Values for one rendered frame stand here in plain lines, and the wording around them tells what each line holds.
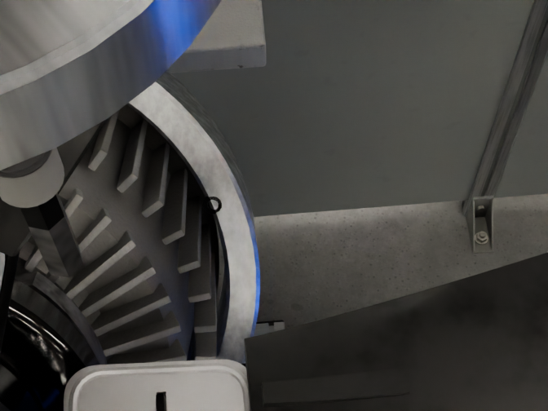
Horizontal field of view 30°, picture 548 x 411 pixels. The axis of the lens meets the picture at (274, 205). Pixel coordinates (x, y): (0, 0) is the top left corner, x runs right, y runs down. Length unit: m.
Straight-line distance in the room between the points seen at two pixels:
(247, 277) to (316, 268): 1.18
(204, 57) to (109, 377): 0.52
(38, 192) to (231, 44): 0.69
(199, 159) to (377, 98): 0.94
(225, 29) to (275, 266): 0.88
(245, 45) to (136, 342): 0.45
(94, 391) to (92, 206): 0.09
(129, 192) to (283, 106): 0.97
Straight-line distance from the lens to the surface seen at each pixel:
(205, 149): 0.48
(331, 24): 1.27
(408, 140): 1.52
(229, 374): 0.36
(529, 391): 0.37
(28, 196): 0.15
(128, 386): 0.36
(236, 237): 0.50
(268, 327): 1.56
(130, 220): 0.43
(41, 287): 0.40
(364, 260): 1.70
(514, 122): 1.52
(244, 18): 0.86
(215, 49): 0.84
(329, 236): 1.71
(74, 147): 0.25
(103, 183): 0.43
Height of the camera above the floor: 1.53
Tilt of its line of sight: 61 degrees down
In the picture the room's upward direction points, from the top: 1 degrees counter-clockwise
